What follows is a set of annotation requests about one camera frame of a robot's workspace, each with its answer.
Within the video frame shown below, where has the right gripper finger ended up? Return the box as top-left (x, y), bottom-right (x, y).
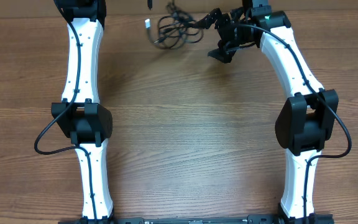
top-left (193, 8), bottom-right (222, 29)
top-left (208, 49), bottom-right (236, 63)

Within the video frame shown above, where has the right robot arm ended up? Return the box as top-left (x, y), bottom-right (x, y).
top-left (190, 1), bottom-right (339, 223)

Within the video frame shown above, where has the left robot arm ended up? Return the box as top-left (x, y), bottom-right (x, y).
top-left (51, 1), bottom-right (114, 223)

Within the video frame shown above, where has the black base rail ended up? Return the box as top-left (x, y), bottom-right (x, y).
top-left (58, 214), bottom-right (335, 224)

